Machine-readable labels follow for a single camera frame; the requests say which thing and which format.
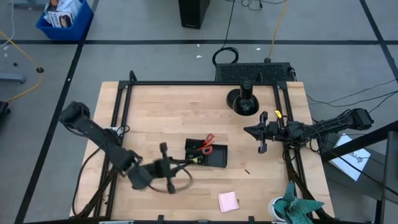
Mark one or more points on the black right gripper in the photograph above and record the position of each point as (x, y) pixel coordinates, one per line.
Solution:
(275, 130)

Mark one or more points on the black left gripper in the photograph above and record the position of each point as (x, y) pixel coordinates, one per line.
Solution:
(143, 175)

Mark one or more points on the black binder clip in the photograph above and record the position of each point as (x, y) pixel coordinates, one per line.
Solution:
(188, 155)
(201, 158)

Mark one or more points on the yellow eraser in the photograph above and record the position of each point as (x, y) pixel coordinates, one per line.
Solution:
(194, 160)

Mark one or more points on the black pen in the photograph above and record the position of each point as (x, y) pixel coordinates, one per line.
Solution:
(192, 146)

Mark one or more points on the black mesh desk organizer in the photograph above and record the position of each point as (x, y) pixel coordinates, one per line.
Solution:
(217, 155)

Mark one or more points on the pink sticky note pad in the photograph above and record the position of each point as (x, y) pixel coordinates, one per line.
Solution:
(220, 208)
(230, 200)

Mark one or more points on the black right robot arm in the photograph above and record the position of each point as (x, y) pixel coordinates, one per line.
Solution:
(335, 124)

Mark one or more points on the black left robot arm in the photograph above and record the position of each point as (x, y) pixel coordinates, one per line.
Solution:
(93, 130)

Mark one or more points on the black desk lamp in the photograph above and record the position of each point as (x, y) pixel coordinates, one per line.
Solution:
(245, 104)

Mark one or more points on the black perforated metal case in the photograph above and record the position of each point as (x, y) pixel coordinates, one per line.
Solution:
(252, 73)

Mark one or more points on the white plant pot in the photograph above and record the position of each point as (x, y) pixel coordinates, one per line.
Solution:
(272, 210)

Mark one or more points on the teal artificial plant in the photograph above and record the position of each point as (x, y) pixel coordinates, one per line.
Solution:
(295, 208)

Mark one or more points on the white printed paper sheet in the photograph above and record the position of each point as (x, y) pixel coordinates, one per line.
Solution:
(357, 161)

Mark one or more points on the black computer tower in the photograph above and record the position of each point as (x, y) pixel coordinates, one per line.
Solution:
(192, 14)

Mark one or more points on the black metal stand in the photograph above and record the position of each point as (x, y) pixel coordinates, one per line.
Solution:
(391, 174)

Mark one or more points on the blue plastic bin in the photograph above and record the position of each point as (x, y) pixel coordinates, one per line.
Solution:
(71, 31)

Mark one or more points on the stack of magazines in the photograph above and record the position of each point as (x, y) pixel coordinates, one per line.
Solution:
(62, 15)

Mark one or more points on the black aluminium table frame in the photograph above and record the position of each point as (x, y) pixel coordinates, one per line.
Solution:
(199, 83)

